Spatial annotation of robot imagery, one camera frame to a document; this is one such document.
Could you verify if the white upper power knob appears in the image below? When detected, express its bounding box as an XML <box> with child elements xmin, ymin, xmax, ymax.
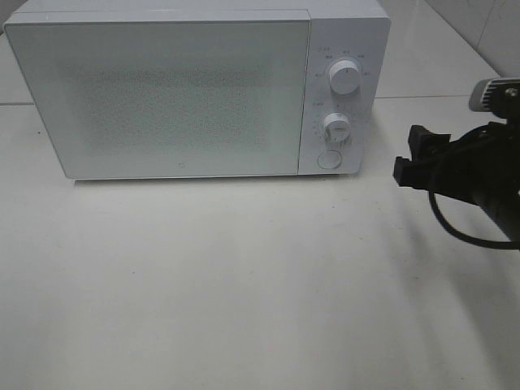
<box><xmin>328</xmin><ymin>59</ymin><xmax>361</xmax><ymax>95</ymax></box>

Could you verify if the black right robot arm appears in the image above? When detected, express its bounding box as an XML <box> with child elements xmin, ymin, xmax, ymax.
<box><xmin>393</xmin><ymin>122</ymin><xmax>519</xmax><ymax>241</ymax></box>

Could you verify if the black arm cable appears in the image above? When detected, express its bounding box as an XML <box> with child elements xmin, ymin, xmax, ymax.
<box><xmin>428</xmin><ymin>188</ymin><xmax>520</xmax><ymax>249</ymax></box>

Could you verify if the round door release button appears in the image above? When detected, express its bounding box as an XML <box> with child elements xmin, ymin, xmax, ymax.
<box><xmin>317</xmin><ymin>150</ymin><xmax>342</xmax><ymax>169</ymax></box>

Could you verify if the white microwave oven body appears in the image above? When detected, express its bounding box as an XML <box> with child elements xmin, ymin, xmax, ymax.
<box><xmin>3</xmin><ymin>1</ymin><xmax>391</xmax><ymax>178</ymax></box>

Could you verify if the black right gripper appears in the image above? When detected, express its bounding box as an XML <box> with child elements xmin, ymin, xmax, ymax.
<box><xmin>392</xmin><ymin>121</ymin><xmax>519</xmax><ymax>210</ymax></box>

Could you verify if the white timer knob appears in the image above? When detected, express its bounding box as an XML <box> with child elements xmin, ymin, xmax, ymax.
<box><xmin>323</xmin><ymin>113</ymin><xmax>352</xmax><ymax>143</ymax></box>

